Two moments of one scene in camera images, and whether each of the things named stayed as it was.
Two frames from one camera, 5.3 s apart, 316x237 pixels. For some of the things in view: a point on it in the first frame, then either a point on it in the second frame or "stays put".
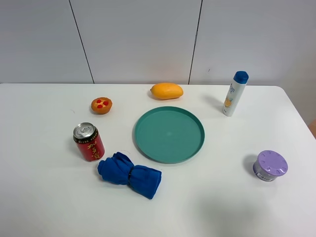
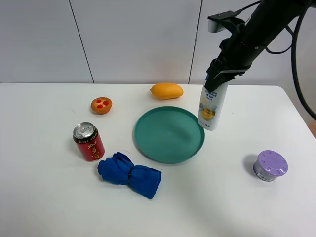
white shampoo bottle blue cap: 235,94 to 211,106
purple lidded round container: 269,165 stays put
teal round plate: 170,135 stays put
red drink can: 90,142 stays put
